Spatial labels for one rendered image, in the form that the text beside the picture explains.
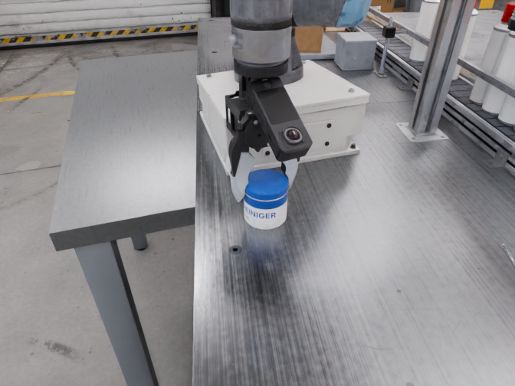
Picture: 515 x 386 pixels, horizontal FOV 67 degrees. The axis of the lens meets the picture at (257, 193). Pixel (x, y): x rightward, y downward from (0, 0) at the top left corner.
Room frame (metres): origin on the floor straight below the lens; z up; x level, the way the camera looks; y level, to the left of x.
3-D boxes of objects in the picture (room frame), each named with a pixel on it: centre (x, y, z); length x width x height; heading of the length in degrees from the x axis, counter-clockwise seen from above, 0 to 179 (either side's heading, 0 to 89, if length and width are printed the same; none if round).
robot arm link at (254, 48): (0.50, 0.00, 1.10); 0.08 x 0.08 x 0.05
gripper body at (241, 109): (0.51, 0.00, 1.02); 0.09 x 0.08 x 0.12; 23
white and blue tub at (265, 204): (0.49, -0.01, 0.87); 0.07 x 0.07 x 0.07
